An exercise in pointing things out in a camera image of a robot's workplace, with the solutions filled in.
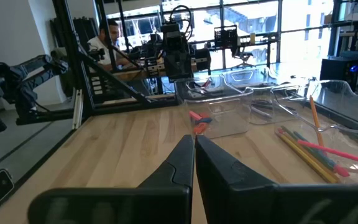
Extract black mesh organizer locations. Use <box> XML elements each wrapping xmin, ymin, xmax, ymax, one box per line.
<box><xmin>213</xmin><ymin>24</ymin><xmax>239</xmax><ymax>50</ymax></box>

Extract black pen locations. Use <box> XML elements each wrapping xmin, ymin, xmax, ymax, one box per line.
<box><xmin>250</xmin><ymin>102</ymin><xmax>289</xmax><ymax>113</ymax></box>
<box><xmin>253</xmin><ymin>98</ymin><xmax>288</xmax><ymax>110</ymax></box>

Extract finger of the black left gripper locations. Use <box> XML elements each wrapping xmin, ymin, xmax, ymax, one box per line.
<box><xmin>180</xmin><ymin>60</ymin><xmax>194</xmax><ymax>80</ymax></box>
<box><xmin>167</xmin><ymin>61</ymin><xmax>181</xmax><ymax>82</ymax></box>

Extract white bar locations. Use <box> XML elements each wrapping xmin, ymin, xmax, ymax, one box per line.
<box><xmin>72</xmin><ymin>88</ymin><xmax>84</xmax><ymax>130</ymax></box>

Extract person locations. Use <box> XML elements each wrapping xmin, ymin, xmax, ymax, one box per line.
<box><xmin>86</xmin><ymin>17</ymin><xmax>132</xmax><ymax>72</ymax></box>

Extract translucent grey pen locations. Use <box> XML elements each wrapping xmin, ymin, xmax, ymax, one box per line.
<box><xmin>249</xmin><ymin>105</ymin><xmax>273</xmax><ymax>119</ymax></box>

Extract background wooden table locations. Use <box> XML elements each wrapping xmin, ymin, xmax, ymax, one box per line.
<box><xmin>112</xmin><ymin>57</ymin><xmax>200</xmax><ymax>82</ymax></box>

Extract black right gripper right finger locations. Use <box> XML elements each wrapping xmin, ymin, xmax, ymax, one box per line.
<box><xmin>195</xmin><ymin>134</ymin><xmax>358</xmax><ymax>224</ymax></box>

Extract black office chair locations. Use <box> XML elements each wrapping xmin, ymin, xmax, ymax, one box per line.
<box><xmin>231</xmin><ymin>45</ymin><xmax>257</xmax><ymax>70</ymax></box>

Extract black computer tower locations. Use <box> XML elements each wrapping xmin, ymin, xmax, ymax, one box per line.
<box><xmin>319</xmin><ymin>56</ymin><xmax>358</xmax><ymax>91</ymax></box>

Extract orange pencil with red eraser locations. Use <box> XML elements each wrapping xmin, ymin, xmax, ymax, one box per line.
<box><xmin>277</xmin><ymin>126</ymin><xmax>341</xmax><ymax>182</ymax></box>

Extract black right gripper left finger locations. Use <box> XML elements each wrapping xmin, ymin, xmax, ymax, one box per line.
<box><xmin>27</xmin><ymin>134</ymin><xmax>196</xmax><ymax>224</ymax></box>

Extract yellow pencil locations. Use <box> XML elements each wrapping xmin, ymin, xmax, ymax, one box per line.
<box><xmin>274</xmin><ymin>131</ymin><xmax>339</xmax><ymax>184</ymax></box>

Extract clear plastic bin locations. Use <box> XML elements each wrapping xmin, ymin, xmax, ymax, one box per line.
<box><xmin>270</xmin><ymin>79</ymin><xmax>358</xmax><ymax>185</ymax></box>
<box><xmin>174</xmin><ymin>73</ymin><xmax>255</xmax><ymax>140</ymax></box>
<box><xmin>221</xmin><ymin>67</ymin><xmax>309</xmax><ymax>126</ymax></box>

